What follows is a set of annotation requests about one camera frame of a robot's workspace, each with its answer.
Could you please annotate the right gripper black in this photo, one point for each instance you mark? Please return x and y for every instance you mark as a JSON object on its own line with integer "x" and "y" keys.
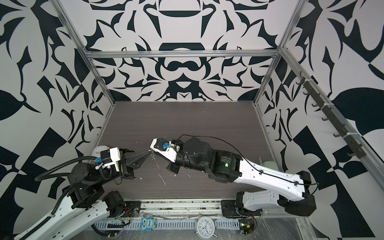
{"x": 175, "y": 166}

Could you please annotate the keyring with chain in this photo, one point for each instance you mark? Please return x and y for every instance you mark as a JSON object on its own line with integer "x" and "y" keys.
{"x": 153, "y": 157}

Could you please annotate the small circuit board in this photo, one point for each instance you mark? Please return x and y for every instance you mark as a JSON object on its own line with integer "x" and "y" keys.
{"x": 247, "y": 226}

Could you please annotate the pale green case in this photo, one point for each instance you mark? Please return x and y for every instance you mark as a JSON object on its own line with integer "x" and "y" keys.
{"x": 270, "y": 165}

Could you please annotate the white slotted cable duct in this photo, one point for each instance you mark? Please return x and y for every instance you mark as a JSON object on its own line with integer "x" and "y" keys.
{"x": 185, "y": 224}

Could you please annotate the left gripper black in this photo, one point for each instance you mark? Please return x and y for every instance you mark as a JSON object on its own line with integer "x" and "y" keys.
{"x": 128, "y": 161}

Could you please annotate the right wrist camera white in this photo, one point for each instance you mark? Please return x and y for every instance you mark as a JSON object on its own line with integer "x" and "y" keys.
{"x": 166, "y": 149}

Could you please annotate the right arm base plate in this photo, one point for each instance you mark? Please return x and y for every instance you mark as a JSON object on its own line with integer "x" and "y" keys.
{"x": 229, "y": 210}

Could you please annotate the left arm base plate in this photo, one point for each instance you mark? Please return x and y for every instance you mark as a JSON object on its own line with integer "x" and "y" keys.
{"x": 131, "y": 209}

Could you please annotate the blue owl figurine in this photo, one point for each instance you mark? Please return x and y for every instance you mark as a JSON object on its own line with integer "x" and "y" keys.
{"x": 148, "y": 224}

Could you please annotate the white round wall device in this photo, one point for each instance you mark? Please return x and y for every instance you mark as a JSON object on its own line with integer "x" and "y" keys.
{"x": 97, "y": 151}

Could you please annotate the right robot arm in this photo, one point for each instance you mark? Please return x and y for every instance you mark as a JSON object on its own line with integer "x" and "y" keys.
{"x": 281, "y": 190}

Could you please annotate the black wall hook rail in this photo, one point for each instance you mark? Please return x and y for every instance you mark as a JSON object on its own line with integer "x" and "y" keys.
{"x": 333, "y": 115}

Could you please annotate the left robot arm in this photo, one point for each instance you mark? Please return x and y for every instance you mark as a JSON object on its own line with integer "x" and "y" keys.
{"x": 84, "y": 201}

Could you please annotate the white alarm clock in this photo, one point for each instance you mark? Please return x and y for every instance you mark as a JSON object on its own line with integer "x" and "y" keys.
{"x": 205, "y": 228}

